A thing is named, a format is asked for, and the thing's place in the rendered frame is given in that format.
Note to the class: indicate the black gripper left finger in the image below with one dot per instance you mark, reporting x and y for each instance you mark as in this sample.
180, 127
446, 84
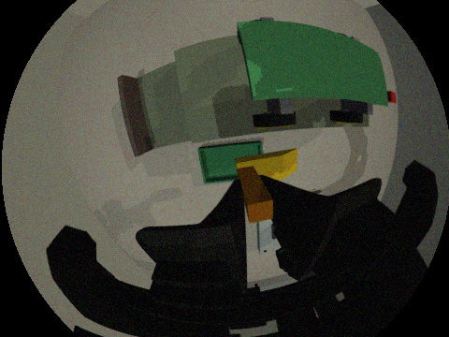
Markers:
220, 237

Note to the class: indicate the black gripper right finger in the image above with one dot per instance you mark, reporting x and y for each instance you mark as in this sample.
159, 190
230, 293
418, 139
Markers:
305, 221

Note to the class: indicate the green trolley with black wheels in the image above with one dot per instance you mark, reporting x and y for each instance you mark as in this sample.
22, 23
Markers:
289, 59

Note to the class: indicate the yellow wedge with orange handle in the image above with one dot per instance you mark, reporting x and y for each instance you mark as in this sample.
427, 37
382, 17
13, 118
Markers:
256, 197

